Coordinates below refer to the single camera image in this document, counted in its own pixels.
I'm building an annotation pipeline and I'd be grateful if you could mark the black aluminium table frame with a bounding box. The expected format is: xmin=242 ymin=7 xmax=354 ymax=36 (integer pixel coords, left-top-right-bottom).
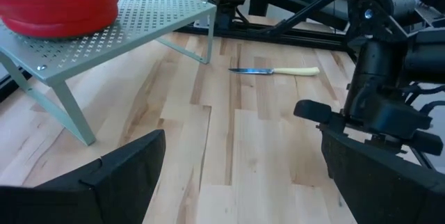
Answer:
xmin=175 ymin=0 xmax=352 ymax=53

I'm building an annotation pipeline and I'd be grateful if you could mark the red collapsible colander grey rim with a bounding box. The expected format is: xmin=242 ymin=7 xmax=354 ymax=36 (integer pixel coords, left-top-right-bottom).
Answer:
xmin=0 ymin=0 xmax=147 ymax=40

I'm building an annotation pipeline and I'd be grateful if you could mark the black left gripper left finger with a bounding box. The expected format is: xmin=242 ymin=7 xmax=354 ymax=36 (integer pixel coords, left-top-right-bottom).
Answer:
xmin=0 ymin=129 xmax=167 ymax=224

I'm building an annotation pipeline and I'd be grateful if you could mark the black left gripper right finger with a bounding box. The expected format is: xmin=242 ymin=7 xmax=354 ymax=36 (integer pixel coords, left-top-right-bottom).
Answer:
xmin=321 ymin=130 xmax=445 ymax=224

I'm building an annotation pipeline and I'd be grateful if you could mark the knife with cream handle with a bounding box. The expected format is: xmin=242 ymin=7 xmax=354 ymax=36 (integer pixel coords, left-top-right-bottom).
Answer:
xmin=228 ymin=65 xmax=321 ymax=78

